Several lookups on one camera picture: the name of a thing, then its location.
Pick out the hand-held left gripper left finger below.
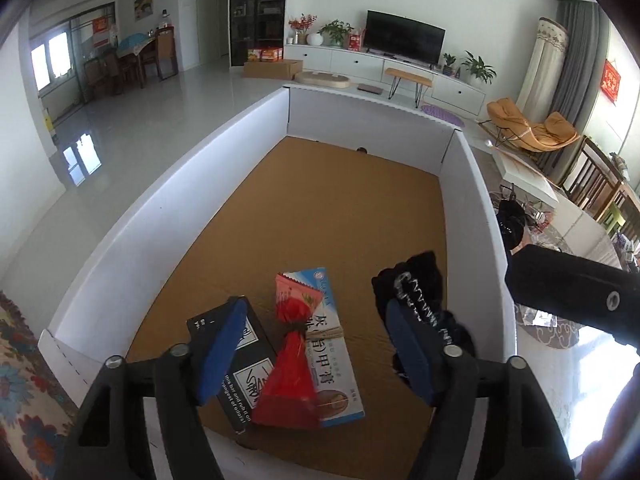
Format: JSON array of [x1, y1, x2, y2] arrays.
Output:
[[62, 296, 249, 480]]

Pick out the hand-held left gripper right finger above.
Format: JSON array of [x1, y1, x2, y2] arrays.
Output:
[[384, 297, 576, 480]]

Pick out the red snack packet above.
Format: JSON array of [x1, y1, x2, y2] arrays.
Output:
[[251, 272, 323, 431]]

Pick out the blue and white medicine box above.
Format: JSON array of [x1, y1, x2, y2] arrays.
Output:
[[282, 266, 366, 428]]

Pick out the large white cardboard box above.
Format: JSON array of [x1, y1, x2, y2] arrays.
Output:
[[37, 84, 521, 480]]

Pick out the small black box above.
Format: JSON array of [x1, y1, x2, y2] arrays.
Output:
[[186, 296, 278, 435]]

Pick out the black printed cloth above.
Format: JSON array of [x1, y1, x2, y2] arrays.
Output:
[[371, 251, 476, 391]]

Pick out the clear crystal ornament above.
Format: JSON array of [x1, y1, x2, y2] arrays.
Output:
[[525, 200, 553, 233]]

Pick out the wooden sideboard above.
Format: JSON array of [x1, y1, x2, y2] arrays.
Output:
[[597, 152, 640, 271]]

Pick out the brown wooden slatted chair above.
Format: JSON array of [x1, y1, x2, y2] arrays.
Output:
[[562, 135, 631, 221]]

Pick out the flat white box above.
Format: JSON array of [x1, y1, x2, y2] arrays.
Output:
[[492, 147, 560, 203]]

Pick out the orange lounge chair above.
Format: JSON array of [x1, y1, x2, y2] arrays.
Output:
[[477, 99, 581, 153]]

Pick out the floral patterned cloth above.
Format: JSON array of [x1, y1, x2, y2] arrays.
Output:
[[0, 290, 93, 480]]

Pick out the purple floor mat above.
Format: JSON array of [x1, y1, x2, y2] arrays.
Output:
[[419, 104, 465, 126]]

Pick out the grey curtain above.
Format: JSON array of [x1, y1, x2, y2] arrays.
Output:
[[542, 0, 611, 186]]

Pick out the white patterned curtain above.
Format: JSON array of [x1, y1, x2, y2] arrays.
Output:
[[515, 17, 571, 121]]

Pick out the large leafy potted plant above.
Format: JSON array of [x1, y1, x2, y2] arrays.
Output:
[[460, 50, 497, 86]]

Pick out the wooden bench with metal legs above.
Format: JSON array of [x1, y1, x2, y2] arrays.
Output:
[[384, 67, 434, 108]]

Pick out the round beige cushion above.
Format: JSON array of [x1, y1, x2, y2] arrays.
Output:
[[294, 71, 353, 91]]

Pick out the white television cabinet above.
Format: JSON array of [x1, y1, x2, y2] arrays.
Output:
[[284, 44, 488, 116]]

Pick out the brown cardboard box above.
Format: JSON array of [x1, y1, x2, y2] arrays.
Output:
[[243, 59, 304, 81]]

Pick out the black flat television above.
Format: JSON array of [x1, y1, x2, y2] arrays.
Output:
[[362, 10, 447, 63]]

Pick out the dark wooden dining chair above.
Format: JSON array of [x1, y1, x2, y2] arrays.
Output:
[[139, 27, 179, 81]]

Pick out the dining table with blue cloth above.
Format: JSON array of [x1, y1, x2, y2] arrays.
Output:
[[116, 34, 161, 86]]

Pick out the red flower bouquet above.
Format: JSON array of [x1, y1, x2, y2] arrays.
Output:
[[288, 14, 318, 45]]

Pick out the white door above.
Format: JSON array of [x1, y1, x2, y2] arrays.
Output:
[[196, 0, 221, 63]]

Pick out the red window poster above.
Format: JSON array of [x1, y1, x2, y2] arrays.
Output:
[[92, 16, 112, 48]]

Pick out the black glass display cabinet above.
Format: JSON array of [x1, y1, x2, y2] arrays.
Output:
[[229, 0, 289, 67]]

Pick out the red wall hanging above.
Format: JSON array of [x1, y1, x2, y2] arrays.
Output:
[[600, 59, 622, 105]]

